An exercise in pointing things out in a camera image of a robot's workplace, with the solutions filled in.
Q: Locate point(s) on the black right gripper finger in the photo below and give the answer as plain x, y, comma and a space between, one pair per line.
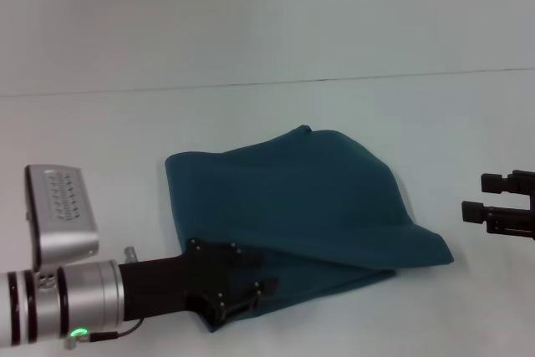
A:
497, 219
501, 181

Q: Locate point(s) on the teal blue printed t-shirt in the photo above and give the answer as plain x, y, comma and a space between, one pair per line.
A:
292, 198

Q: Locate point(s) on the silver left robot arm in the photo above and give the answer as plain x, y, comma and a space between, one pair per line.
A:
54, 282

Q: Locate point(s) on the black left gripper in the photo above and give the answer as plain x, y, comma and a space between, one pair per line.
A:
175, 282

